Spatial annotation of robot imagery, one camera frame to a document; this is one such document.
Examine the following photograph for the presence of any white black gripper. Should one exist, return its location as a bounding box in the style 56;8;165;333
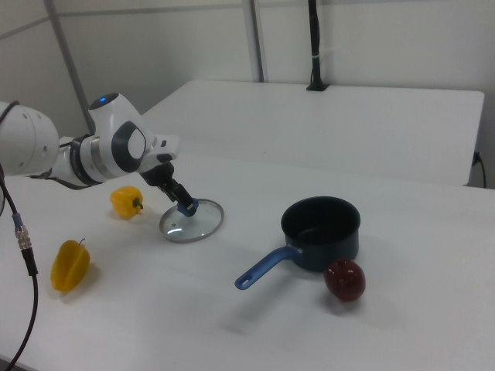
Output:
139;133;196;209

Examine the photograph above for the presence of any glass lid with blue knob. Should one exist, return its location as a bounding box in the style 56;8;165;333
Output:
158;197;226;245

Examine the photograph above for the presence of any yellow bell pepper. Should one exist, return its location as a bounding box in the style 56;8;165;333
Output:
109;185;145;220

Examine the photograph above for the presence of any yellow starfruit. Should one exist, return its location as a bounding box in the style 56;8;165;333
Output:
50;237;92;293

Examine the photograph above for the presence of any dark blue saucepan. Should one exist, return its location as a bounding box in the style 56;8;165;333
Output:
234;196;362;291

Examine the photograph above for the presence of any black cable with metal connector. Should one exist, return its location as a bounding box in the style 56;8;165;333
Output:
0;99;40;371

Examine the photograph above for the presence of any grey partition frame post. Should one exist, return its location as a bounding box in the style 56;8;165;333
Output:
42;0;97;134
246;0;270;83

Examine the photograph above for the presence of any black camera pole with base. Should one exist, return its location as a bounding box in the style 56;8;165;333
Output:
306;0;330;92

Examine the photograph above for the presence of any thin black cable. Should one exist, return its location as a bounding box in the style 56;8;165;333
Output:
473;151;487;189

